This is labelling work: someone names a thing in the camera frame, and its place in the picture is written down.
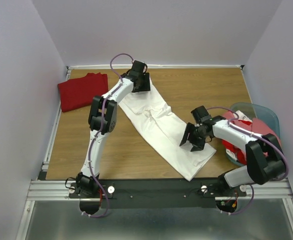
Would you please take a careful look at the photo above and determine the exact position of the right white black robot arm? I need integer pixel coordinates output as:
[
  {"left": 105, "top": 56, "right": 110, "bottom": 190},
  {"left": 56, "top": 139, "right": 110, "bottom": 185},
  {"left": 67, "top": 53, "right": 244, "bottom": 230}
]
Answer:
[{"left": 180, "top": 105, "right": 289, "bottom": 196}]

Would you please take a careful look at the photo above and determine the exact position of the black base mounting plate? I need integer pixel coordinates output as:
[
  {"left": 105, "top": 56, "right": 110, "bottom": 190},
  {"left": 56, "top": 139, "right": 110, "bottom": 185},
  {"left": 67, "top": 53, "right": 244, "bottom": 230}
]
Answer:
[{"left": 68, "top": 178, "right": 247, "bottom": 209}]

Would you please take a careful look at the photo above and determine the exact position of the pink t shirt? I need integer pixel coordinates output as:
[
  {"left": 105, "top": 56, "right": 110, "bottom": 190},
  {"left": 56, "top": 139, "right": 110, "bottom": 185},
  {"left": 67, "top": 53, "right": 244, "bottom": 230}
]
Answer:
[{"left": 222, "top": 111, "right": 281, "bottom": 146}]

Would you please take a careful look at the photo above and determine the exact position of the purple cable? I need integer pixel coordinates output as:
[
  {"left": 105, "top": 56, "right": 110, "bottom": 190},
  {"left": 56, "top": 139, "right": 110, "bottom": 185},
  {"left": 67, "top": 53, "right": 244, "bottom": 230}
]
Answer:
[
  {"left": 206, "top": 106, "right": 289, "bottom": 216},
  {"left": 88, "top": 52, "right": 135, "bottom": 219}
]

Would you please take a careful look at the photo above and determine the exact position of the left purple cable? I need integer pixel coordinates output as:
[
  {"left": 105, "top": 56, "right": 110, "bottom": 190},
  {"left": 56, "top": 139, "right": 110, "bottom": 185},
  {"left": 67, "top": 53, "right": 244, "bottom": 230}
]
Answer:
[{"left": 88, "top": 52, "right": 135, "bottom": 219}]

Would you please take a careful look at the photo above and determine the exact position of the teal laundry basket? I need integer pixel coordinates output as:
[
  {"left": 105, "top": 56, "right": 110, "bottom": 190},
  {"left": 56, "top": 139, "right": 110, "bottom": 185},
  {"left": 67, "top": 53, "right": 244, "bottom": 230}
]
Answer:
[{"left": 226, "top": 102, "right": 280, "bottom": 164}]

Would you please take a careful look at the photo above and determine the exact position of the folded dark red t shirt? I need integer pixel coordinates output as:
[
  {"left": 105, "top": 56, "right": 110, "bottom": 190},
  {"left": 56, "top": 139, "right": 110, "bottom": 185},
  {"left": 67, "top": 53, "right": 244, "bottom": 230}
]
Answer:
[{"left": 57, "top": 72, "right": 109, "bottom": 113}]

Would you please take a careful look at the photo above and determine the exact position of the white t shirt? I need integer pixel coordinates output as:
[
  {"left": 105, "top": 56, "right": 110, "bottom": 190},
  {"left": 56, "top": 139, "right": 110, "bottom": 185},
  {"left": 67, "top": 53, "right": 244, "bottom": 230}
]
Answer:
[{"left": 119, "top": 85, "right": 217, "bottom": 181}]

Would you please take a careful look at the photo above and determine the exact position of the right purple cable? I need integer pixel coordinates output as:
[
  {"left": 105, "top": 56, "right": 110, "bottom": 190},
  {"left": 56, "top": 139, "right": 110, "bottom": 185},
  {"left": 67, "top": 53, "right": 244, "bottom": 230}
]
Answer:
[{"left": 206, "top": 106, "right": 289, "bottom": 216}]

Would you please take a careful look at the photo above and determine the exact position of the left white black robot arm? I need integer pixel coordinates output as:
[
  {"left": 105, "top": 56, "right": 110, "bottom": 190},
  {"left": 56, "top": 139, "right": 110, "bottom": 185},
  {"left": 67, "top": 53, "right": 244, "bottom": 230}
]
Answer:
[{"left": 75, "top": 60, "right": 151, "bottom": 198}]

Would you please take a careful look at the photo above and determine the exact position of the white garment in basket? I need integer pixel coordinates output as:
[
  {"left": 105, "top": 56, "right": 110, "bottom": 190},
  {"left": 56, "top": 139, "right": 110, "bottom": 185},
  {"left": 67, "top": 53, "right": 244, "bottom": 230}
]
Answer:
[{"left": 236, "top": 110, "right": 252, "bottom": 122}]

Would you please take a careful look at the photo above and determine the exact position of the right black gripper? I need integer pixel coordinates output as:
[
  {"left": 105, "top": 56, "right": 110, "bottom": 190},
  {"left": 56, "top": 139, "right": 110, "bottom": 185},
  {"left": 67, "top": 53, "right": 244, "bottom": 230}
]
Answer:
[{"left": 179, "top": 121, "right": 209, "bottom": 152}]

